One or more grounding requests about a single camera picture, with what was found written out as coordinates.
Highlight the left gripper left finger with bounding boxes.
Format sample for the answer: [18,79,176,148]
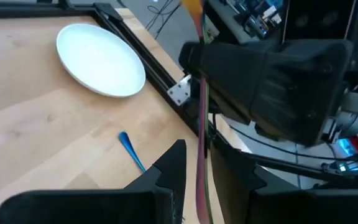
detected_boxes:
[0,139,188,224]

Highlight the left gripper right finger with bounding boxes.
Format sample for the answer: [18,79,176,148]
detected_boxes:
[209,139,358,224]

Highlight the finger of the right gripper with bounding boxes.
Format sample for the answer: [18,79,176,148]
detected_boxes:
[178,39,354,147]
[208,93,257,126]

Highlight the iridescent rainbow spoon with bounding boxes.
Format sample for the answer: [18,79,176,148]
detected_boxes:
[181,0,214,224]

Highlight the black metal stand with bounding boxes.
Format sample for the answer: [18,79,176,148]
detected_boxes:
[247,152,358,189]

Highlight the black speaker cabinet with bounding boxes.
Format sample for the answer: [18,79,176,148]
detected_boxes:
[283,0,358,43]

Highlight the grey equipment shelf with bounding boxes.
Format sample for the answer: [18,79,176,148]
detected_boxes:
[203,0,284,44]

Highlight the white round plate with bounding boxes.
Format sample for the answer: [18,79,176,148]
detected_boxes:
[56,23,147,98]

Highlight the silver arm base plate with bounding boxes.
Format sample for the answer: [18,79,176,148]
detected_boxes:
[167,74,193,106]

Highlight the black floor cables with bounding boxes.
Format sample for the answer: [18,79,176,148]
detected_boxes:
[144,0,183,40]

